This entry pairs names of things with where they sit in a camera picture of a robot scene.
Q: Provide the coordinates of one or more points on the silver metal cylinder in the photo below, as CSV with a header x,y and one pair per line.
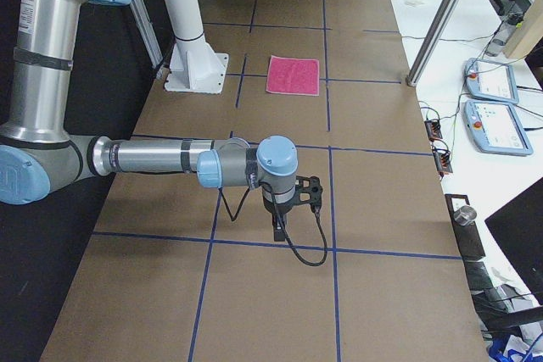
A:
x,y
465,215

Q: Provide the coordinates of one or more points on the upper teach pendant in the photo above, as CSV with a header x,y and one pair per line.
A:
x,y
491,80

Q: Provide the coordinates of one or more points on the lower orange connector box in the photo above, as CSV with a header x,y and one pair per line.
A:
x,y
442,159

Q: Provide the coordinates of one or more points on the aluminium frame post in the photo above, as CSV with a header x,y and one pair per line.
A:
x,y
441,18

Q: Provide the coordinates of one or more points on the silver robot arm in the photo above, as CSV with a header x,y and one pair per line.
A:
x,y
39,157

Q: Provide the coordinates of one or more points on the white pedestal column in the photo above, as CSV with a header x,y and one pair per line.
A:
x,y
194,65

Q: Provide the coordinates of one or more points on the teach pendant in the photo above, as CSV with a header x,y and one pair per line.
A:
x,y
495,128
491,80

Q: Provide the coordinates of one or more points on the lower teach pendant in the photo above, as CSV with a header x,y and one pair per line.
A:
x,y
495,128

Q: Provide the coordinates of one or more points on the black metal plate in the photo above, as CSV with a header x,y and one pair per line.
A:
x,y
467,237

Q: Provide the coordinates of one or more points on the pink and grey towel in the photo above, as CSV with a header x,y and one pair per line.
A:
x,y
293,76

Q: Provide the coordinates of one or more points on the orange connector box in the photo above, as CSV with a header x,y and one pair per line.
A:
x,y
442,159
433,129

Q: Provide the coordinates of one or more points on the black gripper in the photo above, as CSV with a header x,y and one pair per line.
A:
x,y
277,209

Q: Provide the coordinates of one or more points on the wooden board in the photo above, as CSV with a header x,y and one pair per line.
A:
x,y
525,38

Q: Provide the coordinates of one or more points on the upper orange connector box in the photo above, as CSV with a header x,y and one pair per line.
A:
x,y
433,129

